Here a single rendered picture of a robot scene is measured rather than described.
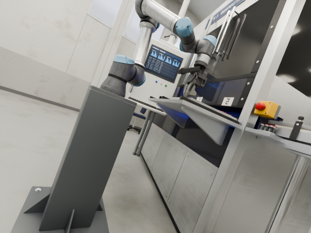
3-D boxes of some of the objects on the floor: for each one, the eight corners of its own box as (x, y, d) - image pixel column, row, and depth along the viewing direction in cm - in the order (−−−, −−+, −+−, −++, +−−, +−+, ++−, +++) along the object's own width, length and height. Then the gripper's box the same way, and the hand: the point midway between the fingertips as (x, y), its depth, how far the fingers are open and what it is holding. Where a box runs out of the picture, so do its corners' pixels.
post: (190, 260, 88) (323, -68, 83) (195, 271, 83) (338, -80, 77) (181, 259, 86) (317, -77, 80) (186, 271, 81) (332, -90, 75)
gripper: (213, 67, 77) (198, 104, 77) (202, 70, 85) (189, 103, 86) (200, 59, 74) (184, 97, 74) (191, 63, 83) (177, 97, 83)
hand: (184, 96), depth 79 cm, fingers closed, pressing on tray
